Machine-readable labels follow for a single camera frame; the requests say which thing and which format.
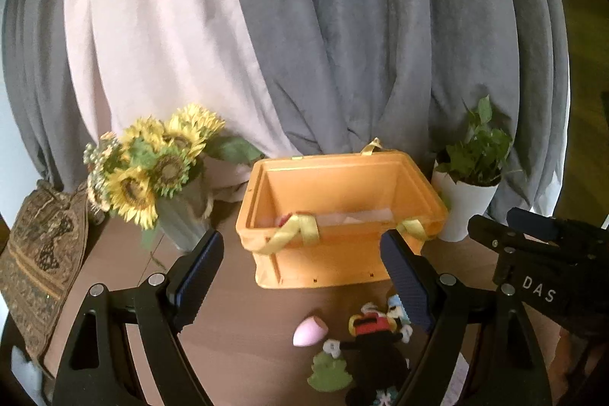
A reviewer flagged orange plastic crate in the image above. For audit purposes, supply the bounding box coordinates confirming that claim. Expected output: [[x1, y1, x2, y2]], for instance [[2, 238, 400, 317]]
[[235, 139, 448, 290]]

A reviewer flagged grey curtain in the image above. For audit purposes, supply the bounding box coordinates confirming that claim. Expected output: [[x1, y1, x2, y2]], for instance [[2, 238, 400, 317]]
[[1, 0, 570, 220]]

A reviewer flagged sunflower bouquet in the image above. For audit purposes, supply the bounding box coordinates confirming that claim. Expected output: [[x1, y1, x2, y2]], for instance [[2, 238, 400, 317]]
[[83, 103, 264, 231]]

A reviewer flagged pale pink curtain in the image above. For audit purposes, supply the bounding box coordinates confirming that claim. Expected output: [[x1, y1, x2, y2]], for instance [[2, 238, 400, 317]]
[[64, 0, 295, 158]]

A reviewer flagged patterned brown cushion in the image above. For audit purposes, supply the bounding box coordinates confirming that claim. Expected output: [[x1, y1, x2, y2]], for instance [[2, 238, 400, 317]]
[[1, 180, 89, 362]]

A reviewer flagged pink makeup sponge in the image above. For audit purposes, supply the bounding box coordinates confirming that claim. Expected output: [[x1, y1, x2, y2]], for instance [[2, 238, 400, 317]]
[[292, 315, 328, 347]]

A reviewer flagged pink soft item in crate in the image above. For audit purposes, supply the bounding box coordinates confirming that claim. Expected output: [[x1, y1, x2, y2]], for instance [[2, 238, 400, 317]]
[[276, 212, 293, 228]]

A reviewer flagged green felt tree piece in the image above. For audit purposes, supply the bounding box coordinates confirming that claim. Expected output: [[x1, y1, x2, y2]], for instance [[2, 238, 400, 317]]
[[306, 351, 353, 393]]

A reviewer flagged white plant pot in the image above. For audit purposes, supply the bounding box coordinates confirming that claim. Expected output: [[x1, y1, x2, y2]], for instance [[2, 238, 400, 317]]
[[432, 162, 497, 242]]

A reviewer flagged grey ribbed vase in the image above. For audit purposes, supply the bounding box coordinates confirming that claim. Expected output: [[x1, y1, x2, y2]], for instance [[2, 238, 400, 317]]
[[157, 175, 214, 252]]

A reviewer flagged black mouse plush toy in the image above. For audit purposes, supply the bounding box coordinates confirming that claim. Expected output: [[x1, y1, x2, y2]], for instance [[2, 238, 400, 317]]
[[322, 302, 413, 405]]

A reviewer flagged green potted plant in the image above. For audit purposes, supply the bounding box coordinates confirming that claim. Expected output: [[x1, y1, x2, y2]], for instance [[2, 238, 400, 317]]
[[435, 96, 512, 188]]

